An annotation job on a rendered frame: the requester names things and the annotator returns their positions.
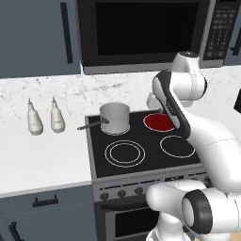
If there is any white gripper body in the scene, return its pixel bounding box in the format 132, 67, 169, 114
146, 92, 165, 111

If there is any black and silver stove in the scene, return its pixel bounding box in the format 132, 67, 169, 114
84, 108, 220, 241

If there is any black and silver microwave oven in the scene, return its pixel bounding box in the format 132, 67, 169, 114
74, 0, 235, 75

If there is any black object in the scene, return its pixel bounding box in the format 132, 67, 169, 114
233, 91, 241, 115

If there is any white bottle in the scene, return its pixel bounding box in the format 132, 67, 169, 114
26, 97, 44, 137
50, 95, 67, 134

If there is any oven door with window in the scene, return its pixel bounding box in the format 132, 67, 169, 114
93, 201, 162, 241

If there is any grey-blue drawer front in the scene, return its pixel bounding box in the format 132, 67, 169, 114
0, 184, 95, 219

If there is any grey-blue base cupboard door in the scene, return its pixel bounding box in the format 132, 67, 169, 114
0, 201, 98, 241

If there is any silver pot with handle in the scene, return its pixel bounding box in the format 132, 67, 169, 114
76, 102, 131, 137

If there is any black oven door handle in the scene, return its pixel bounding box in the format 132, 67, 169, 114
99, 201, 149, 212

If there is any long black cupboard handle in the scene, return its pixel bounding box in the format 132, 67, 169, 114
59, 2, 74, 65

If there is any black drawer handle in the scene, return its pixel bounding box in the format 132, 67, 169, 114
31, 194, 59, 208

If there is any black base cupboard handle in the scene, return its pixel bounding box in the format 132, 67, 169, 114
8, 221, 25, 241

